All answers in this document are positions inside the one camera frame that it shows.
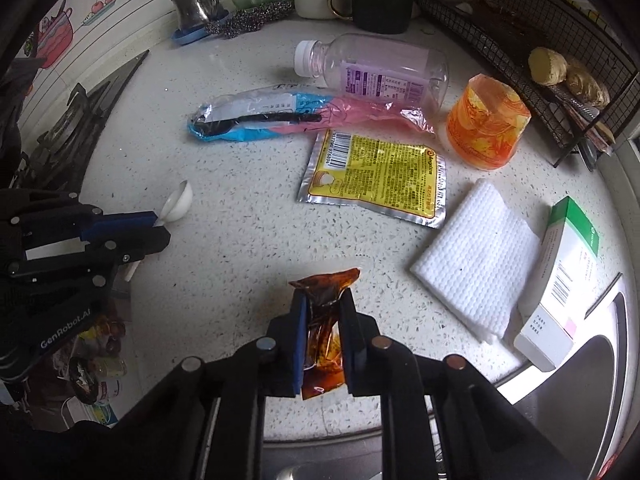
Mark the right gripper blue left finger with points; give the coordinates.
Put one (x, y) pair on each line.
(293, 342)

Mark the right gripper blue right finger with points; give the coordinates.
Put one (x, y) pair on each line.
(355, 332)

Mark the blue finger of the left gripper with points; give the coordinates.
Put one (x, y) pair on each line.
(135, 244)
(111, 226)

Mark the brown sauce packet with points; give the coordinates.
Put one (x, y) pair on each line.
(323, 363)

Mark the white plastic spoon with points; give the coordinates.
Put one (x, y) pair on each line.
(177, 205)

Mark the yellow silver foil pouch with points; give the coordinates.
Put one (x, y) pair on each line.
(402, 181)

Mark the orange plastic cup wrapper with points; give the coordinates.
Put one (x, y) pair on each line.
(486, 122)

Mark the black gas stove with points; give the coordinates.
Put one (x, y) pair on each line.
(60, 160)

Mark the white folded cloth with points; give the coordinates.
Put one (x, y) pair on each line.
(478, 264)

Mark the blue pink plastic wrapper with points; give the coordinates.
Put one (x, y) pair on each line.
(267, 113)

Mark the blue saucer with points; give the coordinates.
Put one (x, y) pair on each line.
(184, 37)

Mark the stainless steel sink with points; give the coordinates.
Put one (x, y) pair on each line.
(581, 407)

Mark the small steel pot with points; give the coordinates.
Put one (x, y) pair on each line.
(196, 13)

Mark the white green carton box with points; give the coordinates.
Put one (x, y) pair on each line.
(554, 301)

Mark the steel wool scrubber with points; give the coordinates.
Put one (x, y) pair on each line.
(251, 20)

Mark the clear plastic bottle purple label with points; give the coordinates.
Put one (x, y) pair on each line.
(376, 69)

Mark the dark green utensil mug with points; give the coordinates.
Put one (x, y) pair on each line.
(386, 17)

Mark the ginger root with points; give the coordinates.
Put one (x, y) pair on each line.
(547, 67)

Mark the black wire rack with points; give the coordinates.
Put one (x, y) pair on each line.
(503, 32)

